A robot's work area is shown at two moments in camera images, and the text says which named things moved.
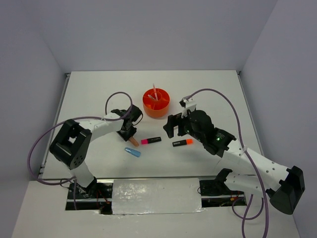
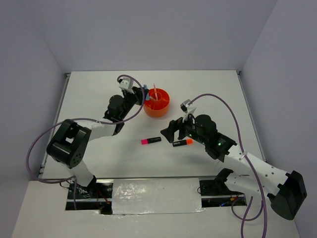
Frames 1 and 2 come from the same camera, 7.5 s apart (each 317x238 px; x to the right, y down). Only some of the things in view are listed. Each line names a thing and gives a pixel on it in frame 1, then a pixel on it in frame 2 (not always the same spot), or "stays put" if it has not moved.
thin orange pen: (155, 91) stays put
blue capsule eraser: (134, 152) -> (147, 98)
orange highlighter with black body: (186, 141) stays put
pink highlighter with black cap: (146, 141) stays put
